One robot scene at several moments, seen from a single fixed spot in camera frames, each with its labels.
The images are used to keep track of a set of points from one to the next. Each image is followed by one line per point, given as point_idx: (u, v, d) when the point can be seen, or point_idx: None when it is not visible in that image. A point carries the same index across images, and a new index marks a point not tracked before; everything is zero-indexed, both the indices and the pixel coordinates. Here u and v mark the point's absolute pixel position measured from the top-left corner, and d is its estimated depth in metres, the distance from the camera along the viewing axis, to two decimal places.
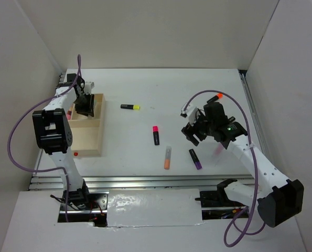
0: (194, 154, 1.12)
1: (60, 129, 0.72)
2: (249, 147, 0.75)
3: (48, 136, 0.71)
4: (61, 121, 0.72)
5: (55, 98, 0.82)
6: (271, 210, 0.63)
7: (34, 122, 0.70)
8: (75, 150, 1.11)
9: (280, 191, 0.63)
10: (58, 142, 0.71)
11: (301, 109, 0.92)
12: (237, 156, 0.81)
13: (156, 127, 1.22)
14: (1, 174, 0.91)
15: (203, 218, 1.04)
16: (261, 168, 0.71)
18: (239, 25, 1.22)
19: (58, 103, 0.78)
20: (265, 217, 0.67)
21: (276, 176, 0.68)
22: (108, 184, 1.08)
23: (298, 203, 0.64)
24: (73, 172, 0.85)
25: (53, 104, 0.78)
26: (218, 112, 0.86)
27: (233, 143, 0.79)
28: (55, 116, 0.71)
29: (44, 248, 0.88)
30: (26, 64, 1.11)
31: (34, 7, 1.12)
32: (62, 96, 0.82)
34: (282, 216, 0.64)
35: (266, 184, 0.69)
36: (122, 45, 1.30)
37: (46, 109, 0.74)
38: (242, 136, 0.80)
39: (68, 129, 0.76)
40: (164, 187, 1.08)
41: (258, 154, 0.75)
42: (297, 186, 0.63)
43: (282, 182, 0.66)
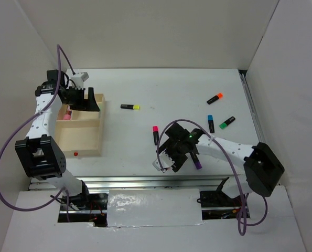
0: (194, 154, 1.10)
1: (50, 158, 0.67)
2: (211, 140, 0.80)
3: (38, 164, 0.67)
4: (49, 150, 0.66)
5: (39, 116, 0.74)
6: (257, 179, 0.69)
7: (19, 153, 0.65)
8: (75, 150, 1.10)
9: (250, 157, 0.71)
10: (50, 170, 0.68)
11: (301, 109, 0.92)
12: (208, 153, 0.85)
13: (156, 127, 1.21)
14: (1, 174, 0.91)
15: (203, 218, 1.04)
16: (228, 149, 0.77)
18: (239, 25, 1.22)
19: (43, 125, 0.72)
20: (262, 191, 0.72)
21: (243, 148, 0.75)
22: (108, 184, 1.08)
23: (274, 161, 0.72)
24: (74, 189, 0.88)
25: (37, 126, 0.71)
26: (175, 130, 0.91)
27: (198, 144, 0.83)
28: (42, 146, 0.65)
29: (45, 248, 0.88)
30: (25, 64, 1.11)
31: (33, 7, 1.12)
32: (45, 112, 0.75)
34: (271, 180, 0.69)
35: (238, 160, 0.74)
36: (121, 44, 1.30)
37: (31, 136, 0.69)
38: (203, 135, 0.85)
39: (60, 153, 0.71)
40: (164, 187, 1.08)
41: (221, 141, 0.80)
42: (261, 147, 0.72)
43: (249, 150, 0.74)
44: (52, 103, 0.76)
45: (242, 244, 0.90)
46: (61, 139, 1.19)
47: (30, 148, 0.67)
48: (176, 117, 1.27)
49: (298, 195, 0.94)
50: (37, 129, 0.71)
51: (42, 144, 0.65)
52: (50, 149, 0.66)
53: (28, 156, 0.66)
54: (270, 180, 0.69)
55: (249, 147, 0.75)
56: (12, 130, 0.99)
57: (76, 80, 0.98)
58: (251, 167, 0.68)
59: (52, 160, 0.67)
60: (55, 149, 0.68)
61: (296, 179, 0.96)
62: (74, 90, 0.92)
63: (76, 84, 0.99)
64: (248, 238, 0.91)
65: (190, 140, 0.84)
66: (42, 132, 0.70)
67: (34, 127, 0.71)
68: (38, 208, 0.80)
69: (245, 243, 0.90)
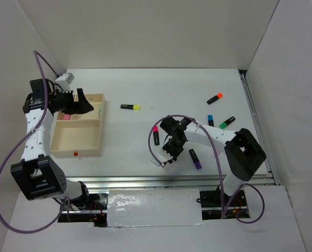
0: (194, 154, 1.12)
1: (50, 179, 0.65)
2: (198, 126, 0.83)
3: (37, 186, 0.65)
4: (48, 169, 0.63)
5: (31, 135, 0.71)
6: (237, 163, 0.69)
7: (16, 177, 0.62)
8: (75, 150, 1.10)
9: (231, 142, 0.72)
10: (51, 190, 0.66)
11: (301, 110, 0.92)
12: (196, 140, 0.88)
13: (156, 127, 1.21)
14: (1, 174, 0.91)
15: (203, 218, 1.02)
16: (213, 134, 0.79)
18: (239, 25, 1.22)
19: (39, 144, 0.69)
20: (244, 177, 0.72)
21: (226, 134, 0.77)
22: (106, 184, 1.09)
23: (257, 147, 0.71)
24: (74, 195, 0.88)
25: (32, 146, 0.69)
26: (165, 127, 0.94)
27: (186, 131, 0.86)
28: (41, 167, 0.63)
29: (45, 248, 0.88)
30: (25, 64, 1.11)
31: (33, 7, 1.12)
32: (39, 130, 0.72)
34: (252, 164, 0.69)
35: (222, 144, 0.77)
36: (121, 44, 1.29)
37: (26, 158, 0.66)
38: (191, 123, 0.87)
39: (59, 171, 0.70)
40: (164, 187, 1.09)
41: (208, 127, 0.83)
42: (244, 131, 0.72)
43: (232, 135, 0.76)
44: (43, 119, 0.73)
45: (242, 244, 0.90)
46: (61, 139, 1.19)
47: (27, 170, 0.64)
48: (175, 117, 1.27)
49: (298, 196, 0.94)
50: (32, 149, 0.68)
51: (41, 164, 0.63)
52: (49, 169, 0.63)
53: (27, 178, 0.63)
54: (249, 164, 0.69)
55: (232, 133, 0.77)
56: (11, 130, 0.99)
57: (63, 84, 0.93)
58: (231, 150, 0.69)
59: (52, 180, 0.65)
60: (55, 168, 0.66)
61: (296, 180, 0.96)
62: (62, 94, 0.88)
63: (63, 88, 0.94)
64: (248, 238, 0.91)
65: (179, 128, 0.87)
66: (38, 152, 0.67)
67: (28, 148, 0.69)
68: (41, 229, 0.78)
69: (245, 244, 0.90)
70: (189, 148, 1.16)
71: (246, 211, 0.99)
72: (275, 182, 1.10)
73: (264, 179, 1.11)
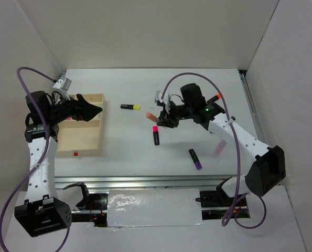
0: (194, 154, 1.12)
1: (54, 218, 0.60)
2: (228, 124, 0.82)
3: (42, 226, 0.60)
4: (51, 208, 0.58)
5: (35, 171, 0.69)
6: (258, 179, 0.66)
7: (20, 220, 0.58)
8: (75, 150, 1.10)
9: (261, 157, 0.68)
10: (56, 228, 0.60)
11: (300, 109, 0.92)
12: (218, 134, 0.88)
13: (156, 127, 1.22)
14: (1, 174, 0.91)
15: (203, 218, 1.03)
16: (243, 141, 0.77)
18: (239, 25, 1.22)
19: (43, 182, 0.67)
20: (256, 192, 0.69)
21: (257, 145, 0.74)
22: (108, 184, 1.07)
23: (282, 168, 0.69)
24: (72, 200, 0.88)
25: (36, 185, 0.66)
26: (193, 94, 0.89)
27: (213, 122, 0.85)
28: (45, 209, 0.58)
29: (45, 248, 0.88)
30: (25, 64, 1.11)
31: (33, 7, 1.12)
32: (42, 165, 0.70)
34: (269, 182, 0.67)
35: (249, 155, 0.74)
36: (121, 44, 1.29)
37: (31, 199, 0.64)
38: (219, 114, 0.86)
39: (65, 207, 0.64)
40: (164, 187, 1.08)
41: (238, 129, 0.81)
42: (276, 150, 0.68)
43: (264, 149, 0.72)
44: (46, 153, 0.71)
45: (242, 244, 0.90)
46: (62, 139, 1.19)
47: (31, 211, 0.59)
48: None
49: (298, 196, 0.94)
50: (36, 188, 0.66)
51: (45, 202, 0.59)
52: (53, 209, 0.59)
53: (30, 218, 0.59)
54: (267, 182, 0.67)
55: (264, 146, 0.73)
56: (11, 130, 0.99)
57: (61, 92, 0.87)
58: (259, 166, 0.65)
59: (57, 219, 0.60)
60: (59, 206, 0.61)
61: (296, 180, 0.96)
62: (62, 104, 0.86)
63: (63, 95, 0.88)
64: (247, 238, 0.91)
65: (205, 114, 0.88)
66: (41, 192, 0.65)
67: (32, 187, 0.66)
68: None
69: (245, 244, 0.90)
70: (189, 149, 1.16)
71: (246, 211, 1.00)
72: (275, 182, 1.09)
73: None
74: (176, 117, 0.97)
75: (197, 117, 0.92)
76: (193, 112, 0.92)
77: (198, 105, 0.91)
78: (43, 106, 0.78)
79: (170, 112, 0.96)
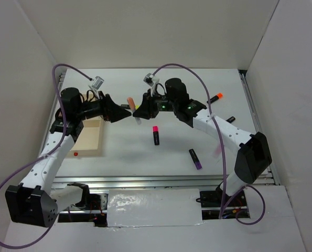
0: (194, 154, 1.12)
1: (36, 213, 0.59)
2: (211, 118, 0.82)
3: (24, 214, 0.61)
4: (37, 205, 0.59)
5: (41, 160, 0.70)
6: (245, 166, 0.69)
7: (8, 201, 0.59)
8: (75, 150, 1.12)
9: (245, 145, 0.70)
10: (35, 222, 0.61)
11: (300, 109, 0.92)
12: (203, 129, 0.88)
13: (156, 127, 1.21)
14: (1, 174, 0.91)
15: (203, 218, 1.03)
16: (226, 132, 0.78)
18: (239, 25, 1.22)
19: (42, 172, 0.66)
20: (247, 180, 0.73)
21: (240, 134, 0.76)
22: (114, 184, 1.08)
23: (267, 153, 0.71)
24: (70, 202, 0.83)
25: (35, 173, 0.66)
26: (178, 91, 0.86)
27: (196, 118, 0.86)
28: (31, 199, 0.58)
29: (45, 248, 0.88)
30: (26, 64, 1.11)
31: (33, 7, 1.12)
32: (51, 157, 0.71)
34: (256, 168, 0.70)
35: (233, 144, 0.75)
36: (121, 44, 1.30)
37: (24, 184, 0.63)
38: (202, 110, 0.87)
39: (51, 206, 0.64)
40: (164, 187, 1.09)
41: (219, 121, 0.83)
42: (258, 135, 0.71)
43: (247, 137, 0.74)
44: (58, 147, 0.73)
45: (242, 244, 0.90)
46: None
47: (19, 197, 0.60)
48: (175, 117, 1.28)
49: (298, 196, 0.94)
50: (35, 176, 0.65)
51: (33, 196, 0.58)
52: (39, 206, 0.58)
53: (17, 205, 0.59)
54: (254, 169, 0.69)
55: (246, 135, 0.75)
56: (11, 130, 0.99)
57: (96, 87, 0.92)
58: (244, 154, 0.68)
59: (39, 216, 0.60)
60: (45, 205, 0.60)
61: (296, 179, 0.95)
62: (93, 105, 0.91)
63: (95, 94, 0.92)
64: (248, 238, 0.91)
65: (190, 113, 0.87)
66: (37, 181, 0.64)
67: (32, 174, 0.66)
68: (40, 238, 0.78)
69: (245, 244, 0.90)
70: (189, 148, 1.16)
71: (246, 211, 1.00)
72: (275, 182, 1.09)
73: (264, 179, 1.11)
74: (157, 105, 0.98)
75: (180, 116, 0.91)
76: (177, 111, 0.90)
77: (182, 103, 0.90)
78: (72, 106, 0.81)
79: (153, 96, 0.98)
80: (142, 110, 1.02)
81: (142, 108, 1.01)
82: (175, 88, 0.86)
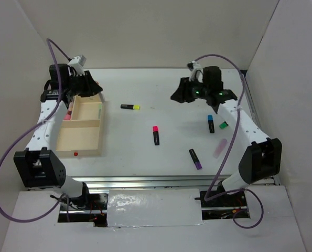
0: (194, 154, 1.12)
1: (47, 171, 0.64)
2: (236, 110, 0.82)
3: (36, 176, 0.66)
4: (47, 165, 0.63)
5: (41, 125, 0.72)
6: (248, 165, 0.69)
7: (18, 165, 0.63)
8: (75, 150, 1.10)
9: (257, 145, 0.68)
10: (49, 181, 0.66)
11: (301, 109, 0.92)
12: (226, 119, 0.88)
13: (156, 127, 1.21)
14: (1, 174, 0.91)
15: (203, 218, 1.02)
16: (245, 126, 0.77)
18: (239, 24, 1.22)
19: (45, 136, 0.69)
20: (245, 178, 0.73)
21: (257, 134, 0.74)
22: (108, 184, 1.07)
23: (276, 161, 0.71)
24: (70, 190, 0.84)
25: (38, 137, 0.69)
26: (213, 74, 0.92)
27: (223, 105, 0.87)
28: (41, 159, 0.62)
29: (45, 248, 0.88)
30: (25, 63, 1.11)
31: (33, 7, 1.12)
32: (49, 122, 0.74)
34: (259, 172, 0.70)
35: (246, 140, 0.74)
36: (121, 43, 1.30)
37: (30, 148, 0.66)
38: (232, 100, 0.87)
39: (60, 165, 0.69)
40: (164, 187, 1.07)
41: (244, 116, 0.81)
42: (276, 144, 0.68)
43: (261, 138, 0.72)
44: (54, 112, 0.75)
45: (243, 244, 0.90)
46: (61, 140, 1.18)
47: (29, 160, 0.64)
48: (175, 117, 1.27)
49: (298, 195, 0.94)
50: (39, 139, 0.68)
51: (41, 157, 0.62)
52: (50, 163, 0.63)
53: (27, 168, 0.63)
54: (257, 172, 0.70)
55: (263, 136, 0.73)
56: (11, 130, 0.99)
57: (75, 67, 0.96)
58: (251, 152, 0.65)
59: (51, 172, 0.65)
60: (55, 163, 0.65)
61: (296, 179, 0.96)
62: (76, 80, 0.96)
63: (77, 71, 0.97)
64: (248, 239, 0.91)
65: (218, 97, 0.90)
66: (42, 143, 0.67)
67: (35, 138, 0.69)
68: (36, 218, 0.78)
69: (245, 244, 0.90)
70: (189, 149, 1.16)
71: (246, 211, 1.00)
72: (275, 182, 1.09)
73: (264, 179, 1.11)
74: (193, 91, 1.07)
75: (208, 100, 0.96)
76: (207, 94, 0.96)
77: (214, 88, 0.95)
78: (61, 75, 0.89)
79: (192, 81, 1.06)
80: (178, 92, 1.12)
81: (180, 91, 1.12)
82: (210, 71, 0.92)
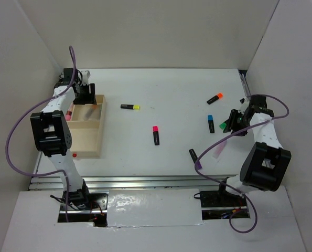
0: (194, 154, 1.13)
1: (59, 132, 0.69)
2: (265, 120, 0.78)
3: (47, 138, 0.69)
4: (59, 124, 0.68)
5: (54, 99, 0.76)
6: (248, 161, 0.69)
7: (32, 125, 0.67)
8: (74, 152, 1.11)
9: (266, 147, 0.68)
10: (57, 144, 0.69)
11: (300, 109, 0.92)
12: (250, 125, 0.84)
13: (156, 127, 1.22)
14: (2, 174, 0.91)
15: (203, 218, 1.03)
16: (264, 131, 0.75)
18: (239, 24, 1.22)
19: (57, 105, 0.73)
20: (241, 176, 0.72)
21: (272, 141, 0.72)
22: (108, 184, 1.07)
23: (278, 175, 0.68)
24: (73, 174, 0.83)
25: (51, 105, 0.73)
26: (256, 98, 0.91)
27: (256, 114, 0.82)
28: (54, 119, 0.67)
29: (45, 248, 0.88)
30: (26, 64, 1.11)
31: (34, 7, 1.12)
32: (61, 96, 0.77)
34: (258, 174, 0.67)
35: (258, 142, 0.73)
36: (121, 44, 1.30)
37: (44, 111, 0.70)
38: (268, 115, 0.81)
39: (68, 132, 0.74)
40: (164, 187, 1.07)
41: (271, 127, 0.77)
42: (283, 155, 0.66)
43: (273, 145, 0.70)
44: (67, 90, 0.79)
45: (242, 244, 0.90)
46: None
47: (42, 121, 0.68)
48: (175, 117, 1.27)
49: (298, 195, 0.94)
50: (51, 107, 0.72)
51: (54, 117, 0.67)
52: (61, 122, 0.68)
53: (40, 128, 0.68)
54: (257, 172, 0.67)
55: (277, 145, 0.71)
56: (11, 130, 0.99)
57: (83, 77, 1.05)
58: (256, 147, 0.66)
59: (61, 134, 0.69)
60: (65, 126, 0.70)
61: (296, 179, 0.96)
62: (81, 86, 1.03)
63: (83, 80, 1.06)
64: (248, 239, 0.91)
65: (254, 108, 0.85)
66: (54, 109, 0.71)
67: (48, 106, 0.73)
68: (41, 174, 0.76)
69: (245, 244, 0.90)
70: (189, 148, 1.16)
71: (246, 211, 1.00)
72: None
73: None
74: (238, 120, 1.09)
75: (247, 118, 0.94)
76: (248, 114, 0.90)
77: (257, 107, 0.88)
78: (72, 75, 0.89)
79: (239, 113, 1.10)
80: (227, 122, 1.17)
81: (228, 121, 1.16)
82: (253, 95, 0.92)
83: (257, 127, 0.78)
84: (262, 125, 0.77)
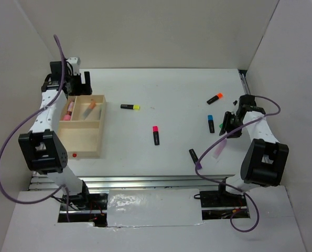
0: (194, 154, 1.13)
1: (51, 152, 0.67)
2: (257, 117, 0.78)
3: (40, 157, 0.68)
4: (51, 145, 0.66)
5: (43, 111, 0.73)
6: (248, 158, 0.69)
7: (22, 147, 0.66)
8: (74, 152, 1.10)
9: (265, 145, 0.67)
10: (51, 164, 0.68)
11: (300, 108, 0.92)
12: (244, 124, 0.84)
13: (156, 127, 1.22)
14: (2, 174, 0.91)
15: (203, 218, 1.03)
16: (259, 127, 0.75)
18: (239, 24, 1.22)
19: (47, 120, 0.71)
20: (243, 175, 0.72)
21: (268, 136, 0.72)
22: (107, 184, 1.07)
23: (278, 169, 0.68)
24: (73, 186, 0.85)
25: (41, 121, 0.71)
26: (246, 98, 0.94)
27: (248, 113, 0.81)
28: (44, 140, 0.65)
29: (45, 248, 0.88)
30: (26, 64, 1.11)
31: (34, 7, 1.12)
32: (50, 108, 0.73)
34: (258, 171, 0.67)
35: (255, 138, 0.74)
36: (121, 44, 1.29)
37: (34, 129, 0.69)
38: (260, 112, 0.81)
39: (62, 149, 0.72)
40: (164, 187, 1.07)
41: (264, 124, 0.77)
42: (280, 150, 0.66)
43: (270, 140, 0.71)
44: (56, 99, 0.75)
45: (242, 244, 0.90)
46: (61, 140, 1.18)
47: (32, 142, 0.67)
48: (175, 117, 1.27)
49: (298, 195, 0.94)
50: (41, 123, 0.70)
51: (45, 138, 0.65)
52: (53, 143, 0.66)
53: (31, 148, 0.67)
54: (257, 168, 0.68)
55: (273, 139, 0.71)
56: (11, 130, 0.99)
57: (73, 67, 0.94)
58: (255, 144, 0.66)
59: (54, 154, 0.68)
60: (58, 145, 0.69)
61: (296, 179, 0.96)
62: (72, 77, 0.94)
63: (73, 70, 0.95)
64: (248, 239, 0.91)
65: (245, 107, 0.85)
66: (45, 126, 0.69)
67: (38, 122, 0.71)
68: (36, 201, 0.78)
69: (245, 244, 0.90)
70: (189, 148, 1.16)
71: (246, 211, 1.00)
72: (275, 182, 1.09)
73: None
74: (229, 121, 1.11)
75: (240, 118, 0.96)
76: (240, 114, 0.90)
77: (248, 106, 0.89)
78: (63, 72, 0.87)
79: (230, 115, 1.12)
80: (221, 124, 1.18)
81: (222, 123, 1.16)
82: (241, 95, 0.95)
83: (251, 125, 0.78)
84: (256, 122, 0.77)
